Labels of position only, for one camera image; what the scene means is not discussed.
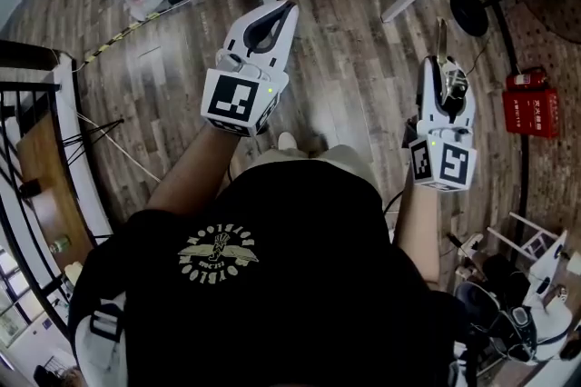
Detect red fire extinguisher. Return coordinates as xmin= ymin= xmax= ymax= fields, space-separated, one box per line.
xmin=506 ymin=66 xmax=548 ymax=93

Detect black printed t-shirt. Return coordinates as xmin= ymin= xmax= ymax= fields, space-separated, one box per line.
xmin=67 ymin=158 xmax=458 ymax=387

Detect small green bottle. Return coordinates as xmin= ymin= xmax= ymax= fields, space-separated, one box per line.
xmin=48 ymin=234 xmax=73 ymax=255

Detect person's left forearm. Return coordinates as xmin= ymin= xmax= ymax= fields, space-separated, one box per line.
xmin=143 ymin=121 xmax=241 ymax=219

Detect light shoe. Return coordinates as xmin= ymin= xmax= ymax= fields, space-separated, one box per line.
xmin=276 ymin=131 xmax=299 ymax=151

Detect red fire extinguisher box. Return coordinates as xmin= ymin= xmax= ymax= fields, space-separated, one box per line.
xmin=501 ymin=87 xmax=561 ymax=140

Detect white wooden rack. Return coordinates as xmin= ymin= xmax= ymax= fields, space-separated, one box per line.
xmin=485 ymin=211 xmax=562 ymax=264

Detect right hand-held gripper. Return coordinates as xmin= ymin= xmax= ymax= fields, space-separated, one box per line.
xmin=408 ymin=56 xmax=478 ymax=194

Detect yellow black striped strip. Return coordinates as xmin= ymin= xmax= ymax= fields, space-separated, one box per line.
xmin=83 ymin=11 xmax=162 ymax=65

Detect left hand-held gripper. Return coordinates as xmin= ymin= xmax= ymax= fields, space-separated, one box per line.
xmin=201 ymin=0 xmax=300 ymax=137

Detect white backpack strap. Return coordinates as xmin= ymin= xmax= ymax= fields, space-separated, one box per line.
xmin=74 ymin=289 xmax=129 ymax=387

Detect person's right forearm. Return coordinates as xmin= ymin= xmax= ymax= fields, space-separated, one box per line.
xmin=392 ymin=181 xmax=442 ymax=292

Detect black metal railing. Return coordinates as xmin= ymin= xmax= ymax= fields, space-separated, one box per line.
xmin=0 ymin=38 xmax=81 ymax=350

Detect beige trousers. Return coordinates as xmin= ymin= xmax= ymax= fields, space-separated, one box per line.
xmin=229 ymin=144 xmax=383 ymax=198

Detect spare white gripper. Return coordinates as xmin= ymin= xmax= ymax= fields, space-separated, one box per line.
xmin=520 ymin=230 xmax=574 ymax=345

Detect brown wooden desk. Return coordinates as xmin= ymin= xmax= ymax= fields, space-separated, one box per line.
xmin=15 ymin=111 xmax=97 ymax=251

